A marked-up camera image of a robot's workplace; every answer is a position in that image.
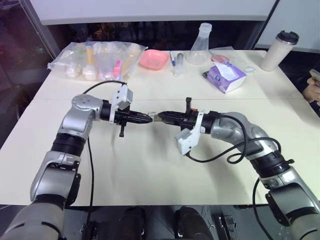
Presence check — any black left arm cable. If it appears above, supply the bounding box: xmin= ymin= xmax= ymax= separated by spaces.
xmin=81 ymin=80 xmax=128 ymax=240

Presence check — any petri dish with red content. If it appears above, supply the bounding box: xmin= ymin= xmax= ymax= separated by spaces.
xmin=210 ymin=53 xmax=230 ymax=64

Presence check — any dark rounded shape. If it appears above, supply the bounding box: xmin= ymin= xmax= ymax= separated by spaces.
xmin=174 ymin=205 xmax=210 ymax=240

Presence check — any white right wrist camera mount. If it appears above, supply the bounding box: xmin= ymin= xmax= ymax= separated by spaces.
xmin=174 ymin=111 xmax=206 ymax=157

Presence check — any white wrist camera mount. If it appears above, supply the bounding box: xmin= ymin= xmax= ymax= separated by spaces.
xmin=109 ymin=84 xmax=134 ymax=124
xmin=174 ymin=111 xmax=206 ymax=157

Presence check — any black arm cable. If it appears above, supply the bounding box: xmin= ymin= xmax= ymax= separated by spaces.
xmin=184 ymin=112 xmax=283 ymax=240
xmin=81 ymin=80 xmax=128 ymax=240

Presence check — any white partition panel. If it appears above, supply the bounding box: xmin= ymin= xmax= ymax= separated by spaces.
xmin=39 ymin=0 xmax=281 ymax=26

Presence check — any clear plastic syringe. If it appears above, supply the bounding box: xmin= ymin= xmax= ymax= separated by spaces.
xmin=171 ymin=52 xmax=188 ymax=77

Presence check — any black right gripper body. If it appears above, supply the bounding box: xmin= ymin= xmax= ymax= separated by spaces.
xmin=178 ymin=96 xmax=201 ymax=131

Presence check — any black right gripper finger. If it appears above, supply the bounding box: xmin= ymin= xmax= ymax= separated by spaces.
xmin=158 ymin=110 xmax=185 ymax=119
xmin=159 ymin=117 xmax=185 ymax=126

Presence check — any cream tumbler with black lid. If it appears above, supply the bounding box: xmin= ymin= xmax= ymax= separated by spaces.
xmin=259 ymin=30 xmax=301 ymax=73

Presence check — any clear conical flask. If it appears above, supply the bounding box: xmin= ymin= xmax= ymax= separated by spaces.
xmin=184 ymin=22 xmax=214 ymax=66

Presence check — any black bracket block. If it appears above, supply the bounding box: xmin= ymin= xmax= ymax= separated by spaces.
xmin=216 ymin=214 xmax=238 ymax=236
xmin=79 ymin=220 xmax=98 ymax=240

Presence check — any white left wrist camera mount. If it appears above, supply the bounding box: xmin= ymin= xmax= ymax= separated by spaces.
xmin=109 ymin=84 xmax=134 ymax=124

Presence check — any pink plastic bowl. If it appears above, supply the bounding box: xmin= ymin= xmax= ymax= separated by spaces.
xmin=138 ymin=48 xmax=169 ymax=71

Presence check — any purple tissue box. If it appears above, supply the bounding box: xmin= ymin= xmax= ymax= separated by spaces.
xmin=202 ymin=60 xmax=249 ymax=95

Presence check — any clear plastic bag of items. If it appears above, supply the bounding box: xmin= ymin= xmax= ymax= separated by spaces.
xmin=46 ymin=40 xmax=149 ymax=83

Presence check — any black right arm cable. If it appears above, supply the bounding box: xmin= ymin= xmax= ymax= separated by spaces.
xmin=184 ymin=112 xmax=283 ymax=240

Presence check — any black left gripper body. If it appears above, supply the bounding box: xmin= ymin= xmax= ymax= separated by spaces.
xmin=114 ymin=109 xmax=134 ymax=138

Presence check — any bystander bare hand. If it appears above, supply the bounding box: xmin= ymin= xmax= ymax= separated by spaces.
xmin=301 ymin=74 xmax=320 ymax=106

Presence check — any brass padlock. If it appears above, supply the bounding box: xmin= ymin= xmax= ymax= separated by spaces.
xmin=151 ymin=112 xmax=164 ymax=124

